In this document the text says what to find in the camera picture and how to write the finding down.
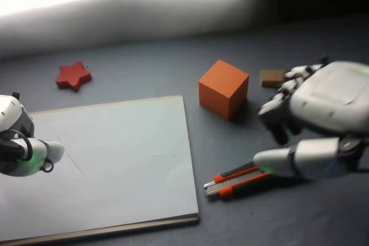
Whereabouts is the grey table cloth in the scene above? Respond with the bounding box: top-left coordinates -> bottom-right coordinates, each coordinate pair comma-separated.
0,15 -> 369,246

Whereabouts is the orange black utility knife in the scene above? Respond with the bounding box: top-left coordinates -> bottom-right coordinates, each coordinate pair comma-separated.
203,166 -> 273,198

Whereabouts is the white paper pad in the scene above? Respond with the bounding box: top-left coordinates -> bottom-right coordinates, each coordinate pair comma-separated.
0,94 -> 200,244

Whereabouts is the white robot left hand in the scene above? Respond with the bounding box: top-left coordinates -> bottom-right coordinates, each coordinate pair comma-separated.
0,92 -> 66,177

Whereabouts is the orange textured cube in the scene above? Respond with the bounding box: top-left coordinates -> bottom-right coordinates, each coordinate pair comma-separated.
198,59 -> 250,121

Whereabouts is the brown rectangular block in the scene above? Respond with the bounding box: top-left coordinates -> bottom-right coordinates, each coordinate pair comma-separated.
259,69 -> 288,88

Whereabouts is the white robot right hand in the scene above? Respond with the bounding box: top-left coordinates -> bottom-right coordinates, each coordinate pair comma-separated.
253,55 -> 369,180

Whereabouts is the red star block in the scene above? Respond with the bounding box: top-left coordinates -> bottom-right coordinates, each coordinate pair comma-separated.
55,61 -> 93,93

